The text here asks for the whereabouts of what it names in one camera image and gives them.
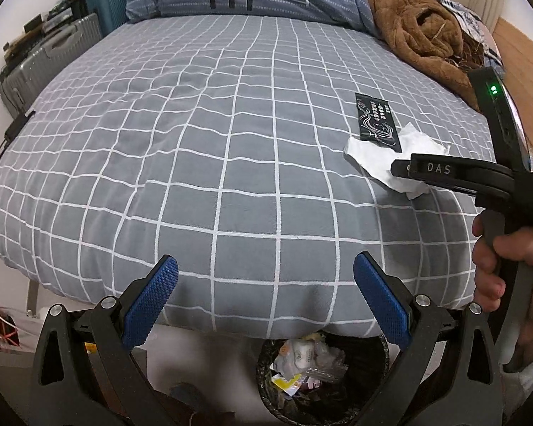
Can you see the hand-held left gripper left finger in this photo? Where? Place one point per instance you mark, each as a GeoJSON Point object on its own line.
{"type": "Point", "coordinates": [153, 301]}

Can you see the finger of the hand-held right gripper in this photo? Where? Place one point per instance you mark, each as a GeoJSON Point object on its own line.
{"type": "Point", "coordinates": [399, 169]}

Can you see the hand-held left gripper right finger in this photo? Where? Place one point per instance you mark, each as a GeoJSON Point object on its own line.
{"type": "Point", "coordinates": [382, 301]}

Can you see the white tissue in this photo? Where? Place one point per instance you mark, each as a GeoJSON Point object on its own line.
{"type": "Point", "coordinates": [382, 159]}

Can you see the black packet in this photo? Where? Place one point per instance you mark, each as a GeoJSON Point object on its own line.
{"type": "Point", "coordinates": [377, 120]}

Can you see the yellow white snack wrapper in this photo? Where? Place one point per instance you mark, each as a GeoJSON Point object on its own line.
{"type": "Point", "coordinates": [286, 381]}

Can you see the black lined trash bin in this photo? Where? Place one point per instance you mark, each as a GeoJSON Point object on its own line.
{"type": "Point", "coordinates": [266, 399]}

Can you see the brown fleece jacket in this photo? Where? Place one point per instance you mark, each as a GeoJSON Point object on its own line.
{"type": "Point", "coordinates": [417, 22]}

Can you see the blue white patterned pillow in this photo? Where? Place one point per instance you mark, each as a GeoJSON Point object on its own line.
{"type": "Point", "coordinates": [475, 22]}

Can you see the grey checked bed sheet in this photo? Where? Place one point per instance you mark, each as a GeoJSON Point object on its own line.
{"type": "Point", "coordinates": [204, 142]}

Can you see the grey suitcase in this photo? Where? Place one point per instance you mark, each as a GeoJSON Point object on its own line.
{"type": "Point", "coordinates": [44, 66]}

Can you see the pile of dark small boxes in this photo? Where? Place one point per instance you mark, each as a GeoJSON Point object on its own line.
{"type": "Point", "coordinates": [40, 26]}

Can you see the teal suitcase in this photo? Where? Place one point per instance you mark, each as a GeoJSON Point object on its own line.
{"type": "Point", "coordinates": [109, 2]}

